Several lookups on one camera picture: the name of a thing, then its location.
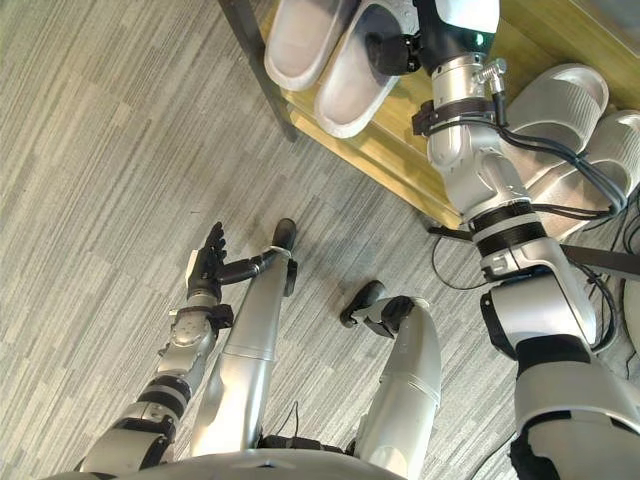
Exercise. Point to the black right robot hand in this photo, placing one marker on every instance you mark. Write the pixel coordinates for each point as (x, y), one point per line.
(445, 42)

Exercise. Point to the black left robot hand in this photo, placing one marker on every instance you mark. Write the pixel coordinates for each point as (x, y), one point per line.
(206, 267)

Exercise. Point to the white slipper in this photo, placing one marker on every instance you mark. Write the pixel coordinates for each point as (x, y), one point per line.
(295, 45)
(350, 85)

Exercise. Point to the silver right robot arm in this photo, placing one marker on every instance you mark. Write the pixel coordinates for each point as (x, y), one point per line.
(530, 305)

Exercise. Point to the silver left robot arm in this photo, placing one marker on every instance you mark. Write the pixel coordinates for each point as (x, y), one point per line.
(182, 345)

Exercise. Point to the silver left robot leg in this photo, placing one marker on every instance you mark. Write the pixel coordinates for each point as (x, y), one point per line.
(252, 340)

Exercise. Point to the silver robot leg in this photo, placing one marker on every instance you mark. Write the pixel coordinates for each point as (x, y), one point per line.
(252, 340)
(412, 370)

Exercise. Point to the grey ribbed slipper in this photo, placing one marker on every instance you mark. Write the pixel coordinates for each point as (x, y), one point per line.
(612, 150)
(560, 105)

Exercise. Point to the grey robot torso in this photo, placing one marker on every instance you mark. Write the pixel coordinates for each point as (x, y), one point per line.
(240, 466)

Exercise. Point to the silver right robot leg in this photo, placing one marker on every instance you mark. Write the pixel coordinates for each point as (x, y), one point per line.
(412, 370)

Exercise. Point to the white round base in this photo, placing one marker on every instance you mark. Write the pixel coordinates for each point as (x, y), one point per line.
(632, 320)

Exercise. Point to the wooden shoe rack dark frame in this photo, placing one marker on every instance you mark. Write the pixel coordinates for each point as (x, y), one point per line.
(395, 145)

